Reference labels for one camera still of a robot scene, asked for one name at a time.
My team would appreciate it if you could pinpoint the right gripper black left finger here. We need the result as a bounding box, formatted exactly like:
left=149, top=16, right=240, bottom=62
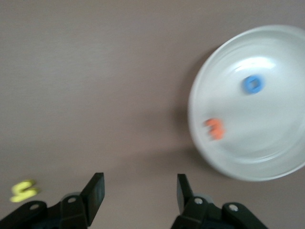
left=59, top=172, right=106, bottom=229

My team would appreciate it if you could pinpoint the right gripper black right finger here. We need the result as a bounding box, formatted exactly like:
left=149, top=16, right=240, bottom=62
left=173, top=174, right=214, bottom=229

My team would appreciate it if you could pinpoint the orange foam letter f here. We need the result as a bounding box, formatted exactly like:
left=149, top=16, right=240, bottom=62
left=203, top=118, right=226, bottom=141

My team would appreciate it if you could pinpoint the blue foam letter o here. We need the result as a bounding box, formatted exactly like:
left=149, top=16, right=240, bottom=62
left=242, top=75, right=264, bottom=94

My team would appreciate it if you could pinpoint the yellow foam letter h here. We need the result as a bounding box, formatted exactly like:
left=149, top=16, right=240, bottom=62
left=9, top=179, right=39, bottom=203

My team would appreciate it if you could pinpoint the beige brown plate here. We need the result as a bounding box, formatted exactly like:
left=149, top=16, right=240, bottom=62
left=187, top=24, right=305, bottom=182

